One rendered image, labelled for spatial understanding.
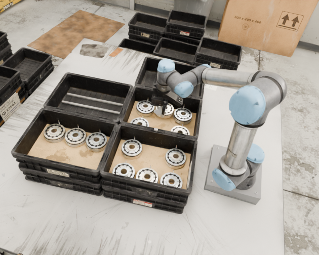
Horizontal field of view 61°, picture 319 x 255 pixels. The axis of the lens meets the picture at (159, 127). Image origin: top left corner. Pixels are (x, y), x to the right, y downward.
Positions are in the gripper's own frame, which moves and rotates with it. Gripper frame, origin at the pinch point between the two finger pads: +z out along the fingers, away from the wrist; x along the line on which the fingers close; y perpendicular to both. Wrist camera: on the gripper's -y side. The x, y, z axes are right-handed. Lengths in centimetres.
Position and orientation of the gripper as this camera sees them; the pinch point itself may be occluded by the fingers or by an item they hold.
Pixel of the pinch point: (164, 113)
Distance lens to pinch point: 150.0
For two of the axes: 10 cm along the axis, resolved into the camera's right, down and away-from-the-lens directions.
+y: -9.8, -2.0, 0.5
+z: -0.8, 5.9, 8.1
